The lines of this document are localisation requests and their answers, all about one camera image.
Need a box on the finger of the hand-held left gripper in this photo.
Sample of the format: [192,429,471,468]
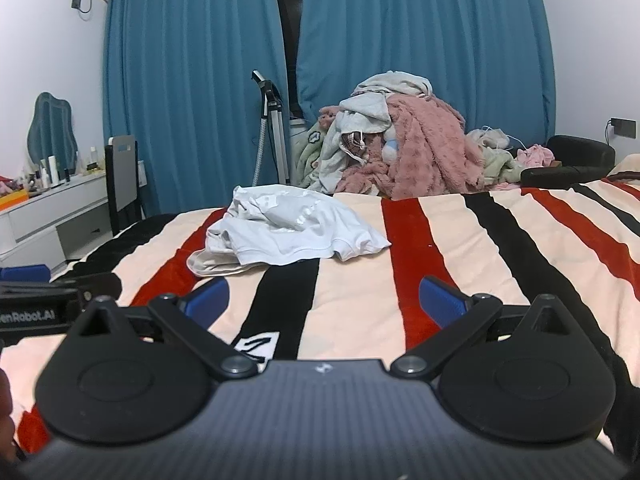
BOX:
[0,264,51,284]

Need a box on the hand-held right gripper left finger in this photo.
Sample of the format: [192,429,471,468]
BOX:
[70,277,258,379]

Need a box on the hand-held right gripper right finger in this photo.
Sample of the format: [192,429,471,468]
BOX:
[390,276,576,381]

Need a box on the white t-shirt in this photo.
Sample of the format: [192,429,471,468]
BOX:
[205,185,393,268]

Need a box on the beige cloth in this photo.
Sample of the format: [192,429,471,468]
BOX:
[186,247,262,279]

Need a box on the white dresser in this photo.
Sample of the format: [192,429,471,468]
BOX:
[0,172,114,269]

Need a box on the red black cream striped blanket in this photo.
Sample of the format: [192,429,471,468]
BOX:
[0,180,640,461]

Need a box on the row of toiletry bottles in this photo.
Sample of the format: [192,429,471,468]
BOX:
[20,145,109,189]

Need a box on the black chair grey back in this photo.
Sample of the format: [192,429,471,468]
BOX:
[104,134,144,237]

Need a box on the teal wavy mirror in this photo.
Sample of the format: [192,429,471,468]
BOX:
[27,91,79,174]

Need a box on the pale green cloth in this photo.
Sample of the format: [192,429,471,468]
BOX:
[481,147,526,187]

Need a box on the pink fluffy blanket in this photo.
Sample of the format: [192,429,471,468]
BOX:
[320,95,487,201]

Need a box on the blue white plush toy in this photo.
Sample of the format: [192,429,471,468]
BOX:
[381,129,402,162]

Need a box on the white crumpled cloth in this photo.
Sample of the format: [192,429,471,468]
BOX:
[466,127,512,149]

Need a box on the pink cloth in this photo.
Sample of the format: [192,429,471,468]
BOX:
[516,144,557,169]

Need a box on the green printed blanket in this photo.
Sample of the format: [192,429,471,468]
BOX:
[290,119,342,194]

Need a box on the silver garment steamer stand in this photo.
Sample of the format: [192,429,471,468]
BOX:
[250,70,292,187]

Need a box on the black armchair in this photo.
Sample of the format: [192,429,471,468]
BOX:
[520,135,617,190]

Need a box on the grey hoodie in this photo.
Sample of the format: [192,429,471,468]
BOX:
[320,94,397,194]

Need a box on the blue curtain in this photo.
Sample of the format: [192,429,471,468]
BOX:
[102,0,292,217]
[295,0,557,135]

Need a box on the cream cloth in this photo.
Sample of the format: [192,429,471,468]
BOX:
[350,72,435,99]

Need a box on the black wall charger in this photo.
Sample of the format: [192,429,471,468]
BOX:
[607,117,639,140]

